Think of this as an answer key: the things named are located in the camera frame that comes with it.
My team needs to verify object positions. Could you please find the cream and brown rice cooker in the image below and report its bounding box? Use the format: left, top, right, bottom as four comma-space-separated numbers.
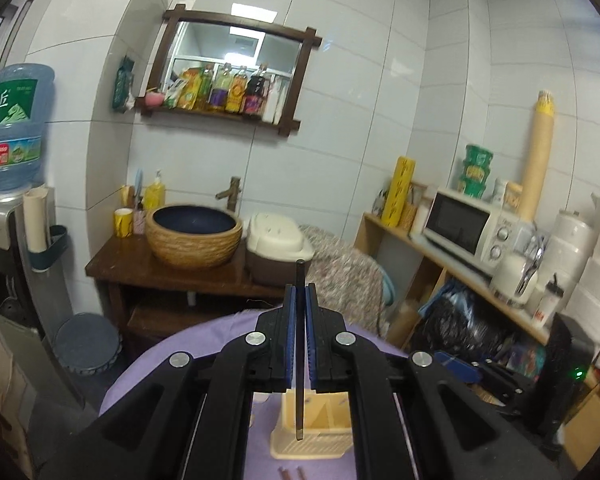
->
244, 211, 315, 289

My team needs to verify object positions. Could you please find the grey water dispenser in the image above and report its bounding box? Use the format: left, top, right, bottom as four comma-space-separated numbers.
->
0, 185, 57, 343

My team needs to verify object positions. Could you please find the floral patterned cloth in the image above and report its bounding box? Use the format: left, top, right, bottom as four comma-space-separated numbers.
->
300, 225, 387, 337

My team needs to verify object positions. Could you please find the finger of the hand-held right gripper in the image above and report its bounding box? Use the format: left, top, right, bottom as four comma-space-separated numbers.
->
479, 360, 527, 410
432, 350, 486, 379

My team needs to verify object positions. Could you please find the blue water bottle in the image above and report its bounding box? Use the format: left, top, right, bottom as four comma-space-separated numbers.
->
0, 63, 56, 198

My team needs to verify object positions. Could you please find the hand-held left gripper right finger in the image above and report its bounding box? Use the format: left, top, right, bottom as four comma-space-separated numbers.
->
305, 283, 562, 480

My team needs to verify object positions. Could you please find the purple floral tablecloth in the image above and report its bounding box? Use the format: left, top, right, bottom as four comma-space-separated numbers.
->
99, 310, 412, 480

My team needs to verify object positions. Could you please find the clear bottle black cap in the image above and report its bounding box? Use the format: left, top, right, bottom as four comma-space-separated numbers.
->
535, 274, 564, 329

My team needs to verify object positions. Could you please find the light blue basin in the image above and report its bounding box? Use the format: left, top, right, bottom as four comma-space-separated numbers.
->
380, 272, 397, 307

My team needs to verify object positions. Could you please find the black plastic bag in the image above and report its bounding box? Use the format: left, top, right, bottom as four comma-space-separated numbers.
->
420, 292, 513, 362

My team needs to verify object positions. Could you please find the light wooden shelf unit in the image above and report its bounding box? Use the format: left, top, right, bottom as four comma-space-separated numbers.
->
352, 212, 556, 357

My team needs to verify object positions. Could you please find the dark sauce bottle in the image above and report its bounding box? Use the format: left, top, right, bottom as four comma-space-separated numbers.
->
242, 63, 271, 117

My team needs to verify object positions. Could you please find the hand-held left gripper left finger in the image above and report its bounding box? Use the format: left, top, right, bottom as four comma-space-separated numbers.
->
45, 284, 301, 480

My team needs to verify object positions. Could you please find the colourful snack packet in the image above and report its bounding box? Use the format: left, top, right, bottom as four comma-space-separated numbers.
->
505, 342, 547, 379

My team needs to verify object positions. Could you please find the green hanging packet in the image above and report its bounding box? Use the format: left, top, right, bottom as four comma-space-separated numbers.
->
112, 55, 136, 114

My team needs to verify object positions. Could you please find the yellow refill packet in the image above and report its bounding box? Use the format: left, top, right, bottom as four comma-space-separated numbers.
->
166, 67, 204, 111

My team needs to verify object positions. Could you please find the stack of green noodle cups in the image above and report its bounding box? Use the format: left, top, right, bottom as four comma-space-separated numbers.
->
459, 144, 495, 202

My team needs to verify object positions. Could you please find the white electric kettle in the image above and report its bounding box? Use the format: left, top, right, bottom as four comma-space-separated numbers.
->
490, 252, 539, 309

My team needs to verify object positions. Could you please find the teal cup holder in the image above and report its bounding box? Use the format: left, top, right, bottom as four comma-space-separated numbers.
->
27, 225, 72, 274

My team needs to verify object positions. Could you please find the dark wooden vanity table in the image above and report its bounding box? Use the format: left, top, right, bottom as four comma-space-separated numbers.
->
85, 232, 301, 357

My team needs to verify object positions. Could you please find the cardboard box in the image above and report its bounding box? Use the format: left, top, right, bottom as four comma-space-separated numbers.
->
562, 385, 600, 469

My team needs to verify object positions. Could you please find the green bottle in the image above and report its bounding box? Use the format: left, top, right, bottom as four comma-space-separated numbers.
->
198, 64, 215, 111

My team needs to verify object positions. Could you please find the cream paper cup stack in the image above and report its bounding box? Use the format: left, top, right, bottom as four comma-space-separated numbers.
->
22, 185, 49, 253

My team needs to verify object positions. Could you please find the black chopstick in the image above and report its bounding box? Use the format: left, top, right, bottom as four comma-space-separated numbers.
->
295, 259, 307, 442

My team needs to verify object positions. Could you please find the cream perforated utensil holder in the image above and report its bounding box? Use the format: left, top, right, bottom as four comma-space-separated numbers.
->
270, 387, 355, 461

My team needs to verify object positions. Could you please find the tall yellow box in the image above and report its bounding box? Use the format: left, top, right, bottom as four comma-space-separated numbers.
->
381, 156, 417, 226

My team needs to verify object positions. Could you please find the white bottle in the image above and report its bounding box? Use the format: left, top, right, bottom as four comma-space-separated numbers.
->
262, 77, 286, 125

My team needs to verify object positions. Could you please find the orange bottle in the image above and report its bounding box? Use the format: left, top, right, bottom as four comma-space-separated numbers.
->
226, 65, 249, 115

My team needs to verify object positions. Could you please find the yellow bottle purple label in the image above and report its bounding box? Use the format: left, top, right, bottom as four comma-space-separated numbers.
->
210, 62, 233, 112

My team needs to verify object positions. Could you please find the woven pattern wash basin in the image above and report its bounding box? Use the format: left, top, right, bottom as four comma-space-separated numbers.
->
145, 203, 244, 269

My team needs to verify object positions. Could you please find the wooden framed mirror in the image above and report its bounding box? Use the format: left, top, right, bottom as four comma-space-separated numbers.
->
135, 4, 324, 137

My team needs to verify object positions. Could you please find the yellow soap dispenser bottle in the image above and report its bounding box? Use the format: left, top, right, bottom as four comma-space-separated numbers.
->
144, 170, 167, 211

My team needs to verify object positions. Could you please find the stack of white paper rolls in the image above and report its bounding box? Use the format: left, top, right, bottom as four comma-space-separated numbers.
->
550, 120, 600, 358

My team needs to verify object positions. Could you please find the white microwave oven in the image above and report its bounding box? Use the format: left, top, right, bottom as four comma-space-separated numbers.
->
422, 187, 524, 277

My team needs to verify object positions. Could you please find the yellow cup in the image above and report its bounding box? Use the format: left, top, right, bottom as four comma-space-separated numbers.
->
114, 207, 134, 237

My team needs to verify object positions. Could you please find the bronze faucet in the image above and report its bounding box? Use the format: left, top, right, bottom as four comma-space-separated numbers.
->
215, 176, 242, 211

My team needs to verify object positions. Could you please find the blue plastic bag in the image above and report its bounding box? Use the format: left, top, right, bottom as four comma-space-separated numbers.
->
419, 280, 477, 317

